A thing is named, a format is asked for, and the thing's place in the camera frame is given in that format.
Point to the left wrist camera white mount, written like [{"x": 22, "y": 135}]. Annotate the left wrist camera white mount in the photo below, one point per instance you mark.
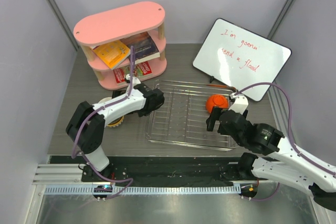
[{"x": 132, "y": 80}]

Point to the metal wire dish rack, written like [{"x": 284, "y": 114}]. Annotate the metal wire dish rack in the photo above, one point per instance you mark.
[{"x": 181, "y": 120}]

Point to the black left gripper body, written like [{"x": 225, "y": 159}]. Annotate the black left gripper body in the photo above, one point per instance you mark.
[{"x": 142, "y": 112}]

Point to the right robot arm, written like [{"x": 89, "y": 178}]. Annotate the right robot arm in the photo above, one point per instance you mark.
[{"x": 270, "y": 155}]

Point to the yellow bowl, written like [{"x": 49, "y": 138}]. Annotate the yellow bowl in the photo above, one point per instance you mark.
[{"x": 115, "y": 123}]

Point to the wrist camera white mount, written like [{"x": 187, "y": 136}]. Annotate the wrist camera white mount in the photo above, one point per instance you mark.
[
  {"x": 132, "y": 80},
  {"x": 240, "y": 103}
]

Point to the dark blue book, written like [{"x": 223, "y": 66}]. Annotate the dark blue book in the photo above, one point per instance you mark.
[{"x": 144, "y": 47}]

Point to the pink three-tier shelf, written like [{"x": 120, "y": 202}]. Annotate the pink three-tier shelf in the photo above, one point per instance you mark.
[{"x": 116, "y": 24}]

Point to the red magazine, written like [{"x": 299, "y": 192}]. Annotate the red magazine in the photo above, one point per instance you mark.
[{"x": 140, "y": 71}]

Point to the yellow book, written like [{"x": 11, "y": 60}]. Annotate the yellow book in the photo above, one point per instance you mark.
[{"x": 113, "y": 53}]

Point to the beige speckled bowl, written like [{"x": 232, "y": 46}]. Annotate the beige speckled bowl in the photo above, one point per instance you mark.
[{"x": 105, "y": 99}]

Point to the orange bowl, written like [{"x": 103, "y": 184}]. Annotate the orange bowl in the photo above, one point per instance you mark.
[{"x": 216, "y": 100}]

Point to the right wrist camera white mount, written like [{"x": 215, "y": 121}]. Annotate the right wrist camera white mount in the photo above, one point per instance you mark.
[{"x": 240, "y": 103}]

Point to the white whiteboard with red writing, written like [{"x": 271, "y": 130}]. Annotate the white whiteboard with red writing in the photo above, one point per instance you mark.
[{"x": 241, "y": 58}]

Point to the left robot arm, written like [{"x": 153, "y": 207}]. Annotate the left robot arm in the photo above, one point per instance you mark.
[{"x": 86, "y": 126}]

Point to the dark brown bowl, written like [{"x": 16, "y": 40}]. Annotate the dark brown bowl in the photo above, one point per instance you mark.
[{"x": 117, "y": 93}]

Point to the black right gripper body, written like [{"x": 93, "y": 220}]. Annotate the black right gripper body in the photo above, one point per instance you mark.
[{"x": 222, "y": 130}]

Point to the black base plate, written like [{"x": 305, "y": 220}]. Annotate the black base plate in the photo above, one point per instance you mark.
[{"x": 178, "y": 171}]

